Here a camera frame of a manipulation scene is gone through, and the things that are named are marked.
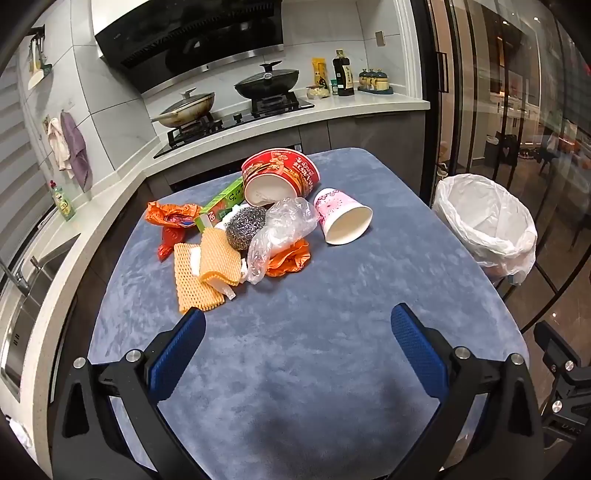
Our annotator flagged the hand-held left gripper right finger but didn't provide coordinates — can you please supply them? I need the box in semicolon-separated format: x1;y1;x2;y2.
390;303;548;480

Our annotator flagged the purple hanging cloth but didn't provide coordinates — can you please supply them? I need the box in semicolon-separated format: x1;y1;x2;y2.
60;111;92;192

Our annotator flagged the orange plastic wrapper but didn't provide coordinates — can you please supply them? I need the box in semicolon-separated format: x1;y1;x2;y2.
267;237;311;278

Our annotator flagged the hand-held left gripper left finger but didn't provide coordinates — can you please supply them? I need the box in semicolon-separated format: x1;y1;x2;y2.
48;307;208;480

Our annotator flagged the blue spice jar set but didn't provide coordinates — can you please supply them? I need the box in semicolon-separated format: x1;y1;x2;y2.
358;68;393;94

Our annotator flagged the steel kitchen sink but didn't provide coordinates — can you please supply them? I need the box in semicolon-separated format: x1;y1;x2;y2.
0;233;81;402

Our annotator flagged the hanging white kitchen brush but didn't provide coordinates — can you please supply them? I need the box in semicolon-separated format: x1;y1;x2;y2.
27;46;51;90

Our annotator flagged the steel wool scrubber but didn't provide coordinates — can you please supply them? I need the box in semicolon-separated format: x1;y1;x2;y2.
225;206;269;251

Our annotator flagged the black gas stove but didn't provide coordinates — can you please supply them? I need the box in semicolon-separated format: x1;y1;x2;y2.
153;91;315;160

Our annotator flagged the steel faucet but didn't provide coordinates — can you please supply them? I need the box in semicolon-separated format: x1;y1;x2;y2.
0;256;47;296

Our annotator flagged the green dish soap bottle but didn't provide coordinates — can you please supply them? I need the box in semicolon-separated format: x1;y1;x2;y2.
50;181;76;221

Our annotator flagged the clear plastic bag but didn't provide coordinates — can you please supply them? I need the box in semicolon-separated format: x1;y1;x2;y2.
246;197;318;284

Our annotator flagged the black range hood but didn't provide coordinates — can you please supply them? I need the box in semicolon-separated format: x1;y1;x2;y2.
91;0;284;95

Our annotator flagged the blue-grey velvet tablecloth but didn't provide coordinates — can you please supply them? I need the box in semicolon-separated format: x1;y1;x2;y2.
88;148;529;480

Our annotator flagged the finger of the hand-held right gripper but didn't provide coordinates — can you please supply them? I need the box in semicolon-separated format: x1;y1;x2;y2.
533;320;591;402

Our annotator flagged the grey kitchen cabinet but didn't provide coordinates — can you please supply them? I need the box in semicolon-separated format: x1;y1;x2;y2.
143;111;426;195

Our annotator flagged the pink patterned paper cup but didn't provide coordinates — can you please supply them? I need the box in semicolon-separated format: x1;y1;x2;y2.
314;187;373;245

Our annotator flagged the pink hanging cloth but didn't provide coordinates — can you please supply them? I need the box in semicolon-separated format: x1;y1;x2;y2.
46;117;75;178

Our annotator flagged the white window blind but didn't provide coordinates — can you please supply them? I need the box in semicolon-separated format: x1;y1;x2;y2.
0;69;52;222

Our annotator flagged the orange foam net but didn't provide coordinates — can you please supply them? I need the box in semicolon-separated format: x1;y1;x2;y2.
198;228;245;285
174;243;226;313

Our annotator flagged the green cardboard box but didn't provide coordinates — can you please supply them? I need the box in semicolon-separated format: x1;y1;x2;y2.
195;178;245;232

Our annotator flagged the orange-red snack wrapper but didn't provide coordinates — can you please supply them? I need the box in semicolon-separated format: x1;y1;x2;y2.
146;202;211;262

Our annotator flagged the dark soy sauce bottle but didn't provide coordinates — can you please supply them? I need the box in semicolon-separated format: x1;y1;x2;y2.
332;49;355;97

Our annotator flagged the black wok with lid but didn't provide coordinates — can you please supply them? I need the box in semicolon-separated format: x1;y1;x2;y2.
233;61;300;100

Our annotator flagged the red instant noodle bowl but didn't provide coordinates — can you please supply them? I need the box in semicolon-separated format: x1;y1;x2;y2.
241;148;321;207

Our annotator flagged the beige pan with glass lid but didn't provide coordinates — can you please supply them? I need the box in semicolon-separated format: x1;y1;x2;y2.
150;89;216;129

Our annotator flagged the trash bin with white bag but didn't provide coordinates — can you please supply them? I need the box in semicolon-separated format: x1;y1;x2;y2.
431;174;539;284

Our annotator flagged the black-framed glass sliding door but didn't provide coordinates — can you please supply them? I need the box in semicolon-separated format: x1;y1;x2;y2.
411;0;591;333

